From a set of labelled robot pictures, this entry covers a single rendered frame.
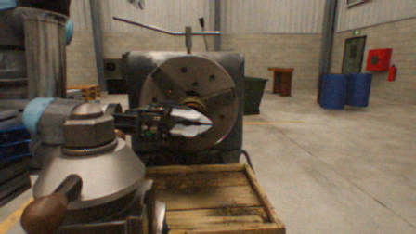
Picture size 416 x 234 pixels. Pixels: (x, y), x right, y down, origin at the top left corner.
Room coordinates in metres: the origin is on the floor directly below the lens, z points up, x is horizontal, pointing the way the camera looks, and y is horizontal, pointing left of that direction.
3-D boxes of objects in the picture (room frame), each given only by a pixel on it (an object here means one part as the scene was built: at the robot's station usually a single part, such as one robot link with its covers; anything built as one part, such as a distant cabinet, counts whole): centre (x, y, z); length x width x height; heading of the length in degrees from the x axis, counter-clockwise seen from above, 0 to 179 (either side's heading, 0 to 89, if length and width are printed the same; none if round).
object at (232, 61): (1.20, 0.11, 1.06); 0.59 x 0.48 x 0.39; 5
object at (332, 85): (6.45, -3.36, 0.44); 0.59 x 0.59 x 0.88
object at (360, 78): (6.84, -4.23, 0.44); 0.59 x 0.59 x 0.88
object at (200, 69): (0.80, 0.06, 1.08); 0.32 x 0.09 x 0.32; 95
